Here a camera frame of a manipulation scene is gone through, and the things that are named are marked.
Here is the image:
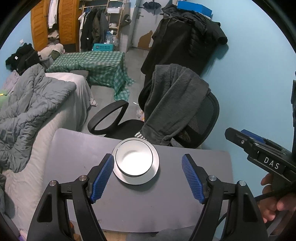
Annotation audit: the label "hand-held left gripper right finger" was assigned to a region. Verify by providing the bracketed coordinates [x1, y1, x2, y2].
[181, 153, 270, 241]

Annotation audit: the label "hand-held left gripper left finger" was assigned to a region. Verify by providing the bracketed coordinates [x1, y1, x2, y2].
[26, 153, 115, 241]

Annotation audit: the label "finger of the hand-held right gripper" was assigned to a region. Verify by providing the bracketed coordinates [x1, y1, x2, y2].
[224, 127, 255, 156]
[240, 129, 290, 156]

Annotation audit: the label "large white plate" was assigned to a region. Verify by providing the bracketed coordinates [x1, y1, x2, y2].
[112, 137, 160, 185]

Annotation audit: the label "person's right hand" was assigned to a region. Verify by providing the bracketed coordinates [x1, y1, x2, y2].
[259, 173, 296, 224]

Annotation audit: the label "black office chair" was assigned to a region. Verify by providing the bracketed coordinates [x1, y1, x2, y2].
[87, 81, 220, 149]

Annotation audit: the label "white bed sheet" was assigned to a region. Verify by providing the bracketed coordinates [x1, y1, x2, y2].
[4, 72, 93, 233]

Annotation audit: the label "dark grey fleece robe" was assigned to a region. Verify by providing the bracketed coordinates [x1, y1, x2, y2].
[140, 64, 211, 147]

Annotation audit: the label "grey quilted duvet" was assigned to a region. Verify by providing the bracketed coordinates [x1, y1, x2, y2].
[0, 63, 77, 173]

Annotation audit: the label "green checked tablecloth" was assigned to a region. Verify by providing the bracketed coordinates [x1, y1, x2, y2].
[46, 51, 136, 102]

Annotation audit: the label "black hanging coats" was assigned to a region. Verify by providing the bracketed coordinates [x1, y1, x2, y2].
[141, 5, 228, 82]

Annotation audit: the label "green plush toy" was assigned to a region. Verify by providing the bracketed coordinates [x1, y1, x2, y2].
[0, 89, 10, 110]

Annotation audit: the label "teal plastic crate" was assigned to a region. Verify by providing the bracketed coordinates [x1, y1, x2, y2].
[93, 43, 115, 52]

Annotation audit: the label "beige clothes pile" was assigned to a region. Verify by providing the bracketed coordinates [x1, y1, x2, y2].
[38, 43, 64, 68]

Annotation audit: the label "blue box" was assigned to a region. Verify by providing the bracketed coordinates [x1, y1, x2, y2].
[177, 0, 213, 18]

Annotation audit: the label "black clothes pile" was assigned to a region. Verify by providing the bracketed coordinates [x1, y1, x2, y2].
[6, 43, 42, 75]

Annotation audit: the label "rack of dark clothes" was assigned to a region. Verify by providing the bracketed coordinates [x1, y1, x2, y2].
[78, 8, 110, 53]

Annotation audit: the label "grey door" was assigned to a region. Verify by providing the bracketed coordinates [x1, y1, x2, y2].
[126, 0, 163, 50]

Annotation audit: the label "wooden louvred wardrobe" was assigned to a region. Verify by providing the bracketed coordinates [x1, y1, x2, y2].
[31, 0, 80, 52]

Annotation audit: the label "black folded umbrella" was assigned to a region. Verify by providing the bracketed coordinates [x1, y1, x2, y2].
[142, 1, 162, 11]

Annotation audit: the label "wooden shelf unit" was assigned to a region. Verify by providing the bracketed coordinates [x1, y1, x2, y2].
[106, 0, 126, 46]

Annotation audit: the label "white hanging shirt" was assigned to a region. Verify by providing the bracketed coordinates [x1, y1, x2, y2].
[47, 0, 60, 29]

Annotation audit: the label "black cable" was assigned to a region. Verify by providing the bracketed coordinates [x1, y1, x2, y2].
[254, 190, 281, 202]

